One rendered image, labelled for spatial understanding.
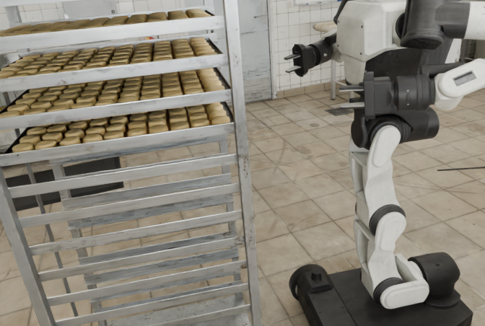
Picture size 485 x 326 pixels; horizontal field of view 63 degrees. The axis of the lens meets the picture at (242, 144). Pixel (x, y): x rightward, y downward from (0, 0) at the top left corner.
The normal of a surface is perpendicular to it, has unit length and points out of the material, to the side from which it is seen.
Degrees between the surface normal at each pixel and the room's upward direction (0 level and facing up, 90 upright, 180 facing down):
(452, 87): 55
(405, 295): 90
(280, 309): 0
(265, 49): 90
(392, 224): 90
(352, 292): 0
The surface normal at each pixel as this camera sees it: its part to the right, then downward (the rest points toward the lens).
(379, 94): -0.26, 0.39
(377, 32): -0.56, 0.29
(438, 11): -0.37, -0.04
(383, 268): 0.19, 0.37
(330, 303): -0.07, -0.92
